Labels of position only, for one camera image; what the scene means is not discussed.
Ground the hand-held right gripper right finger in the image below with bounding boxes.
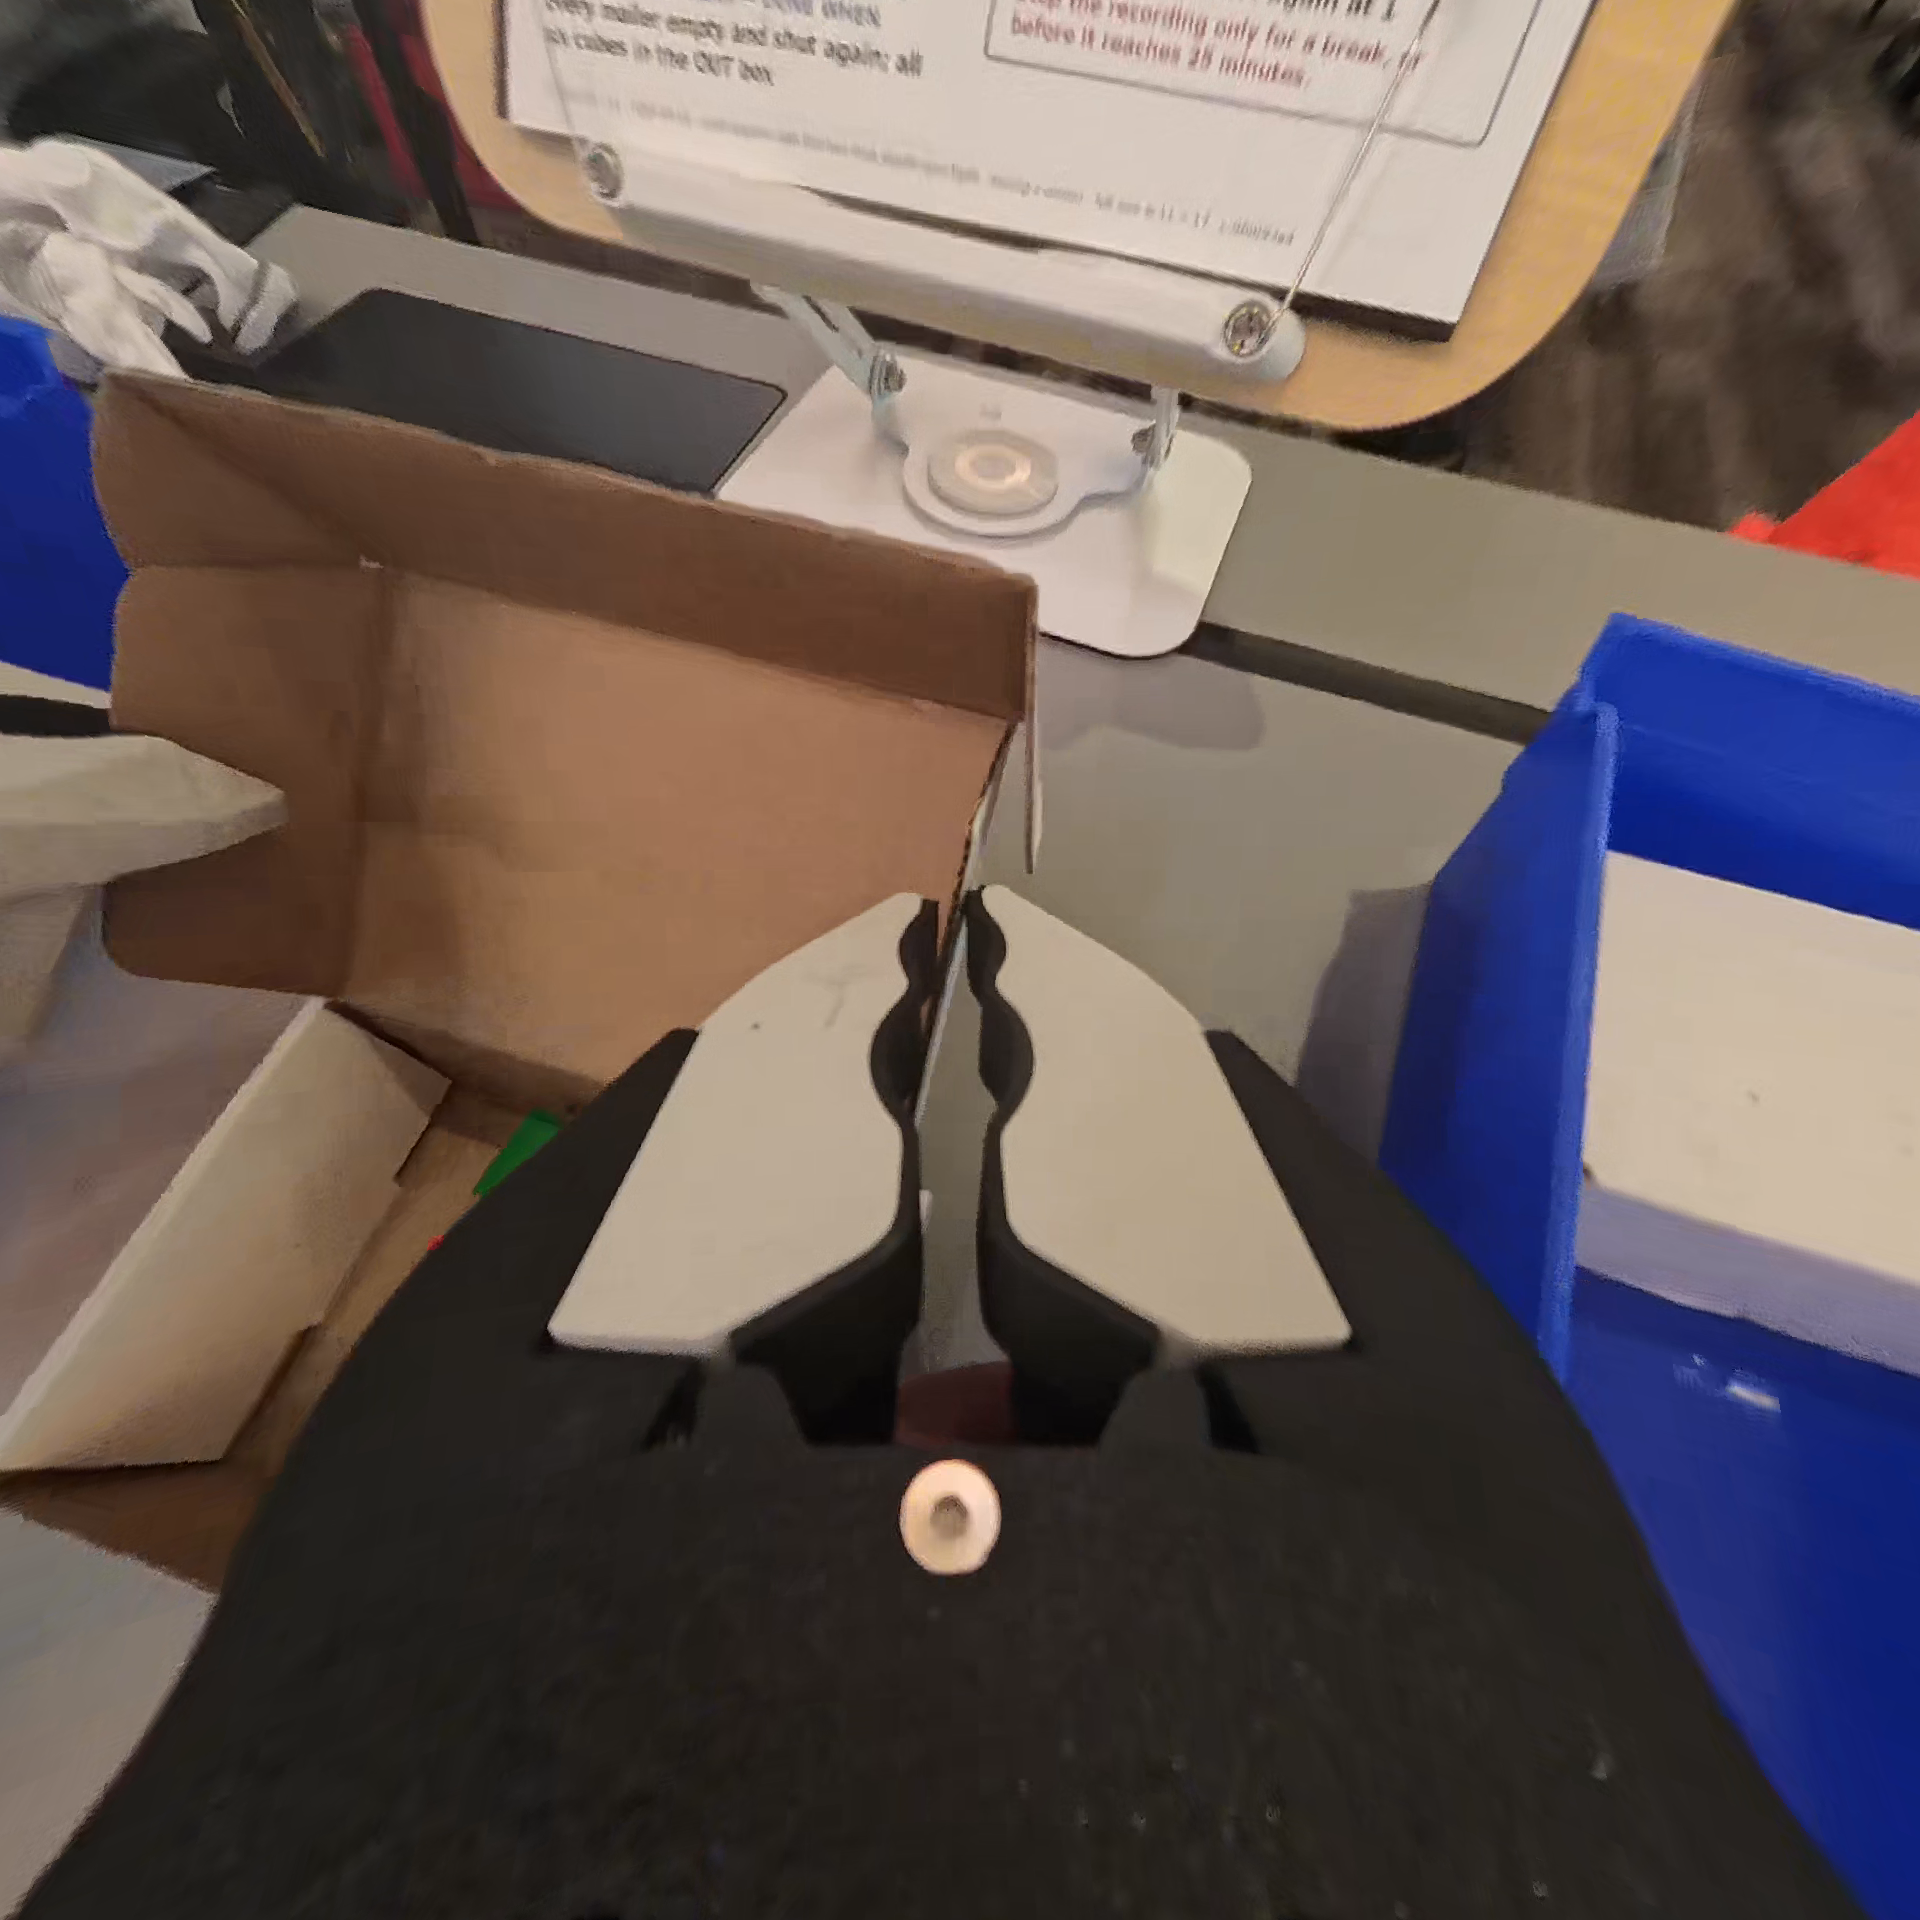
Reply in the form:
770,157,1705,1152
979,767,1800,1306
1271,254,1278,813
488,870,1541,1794
965,884,1355,1367

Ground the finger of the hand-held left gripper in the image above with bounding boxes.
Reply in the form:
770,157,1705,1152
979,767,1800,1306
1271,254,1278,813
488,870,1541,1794
0,891,89,1055
0,694,290,906

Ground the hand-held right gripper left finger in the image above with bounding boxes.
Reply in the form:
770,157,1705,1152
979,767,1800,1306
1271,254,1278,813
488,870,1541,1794
544,891,938,1365

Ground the green wooden cube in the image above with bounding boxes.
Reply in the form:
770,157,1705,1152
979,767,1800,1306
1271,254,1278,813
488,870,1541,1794
471,1106,568,1202

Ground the blue plastic storage bin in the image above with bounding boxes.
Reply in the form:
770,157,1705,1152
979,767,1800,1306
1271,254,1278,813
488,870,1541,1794
0,310,136,694
1376,613,1920,1920

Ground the white cardboard mailer box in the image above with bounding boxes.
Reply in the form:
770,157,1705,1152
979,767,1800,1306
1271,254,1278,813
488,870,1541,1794
0,367,1047,1592
1581,853,1920,1379

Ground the crumpled white cloth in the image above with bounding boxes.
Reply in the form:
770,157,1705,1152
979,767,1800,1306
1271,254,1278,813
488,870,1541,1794
0,136,301,380

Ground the wooden document stand white base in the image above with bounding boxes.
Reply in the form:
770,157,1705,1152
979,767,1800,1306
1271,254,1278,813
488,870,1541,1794
417,0,1744,662

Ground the printed instruction sheet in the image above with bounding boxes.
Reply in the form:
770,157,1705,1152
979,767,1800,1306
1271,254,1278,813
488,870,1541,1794
503,0,1600,328

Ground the orange grey striped post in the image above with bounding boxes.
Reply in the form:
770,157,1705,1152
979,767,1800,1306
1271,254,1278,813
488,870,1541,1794
1722,432,1920,586

